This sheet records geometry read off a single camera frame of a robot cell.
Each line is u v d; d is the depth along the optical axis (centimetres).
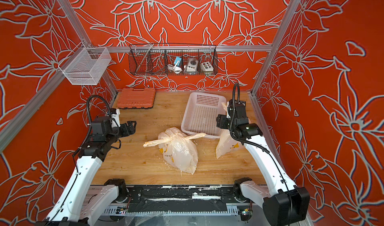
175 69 85
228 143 78
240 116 57
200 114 104
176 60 83
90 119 54
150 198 73
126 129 67
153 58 99
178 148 71
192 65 91
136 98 110
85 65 91
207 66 95
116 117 67
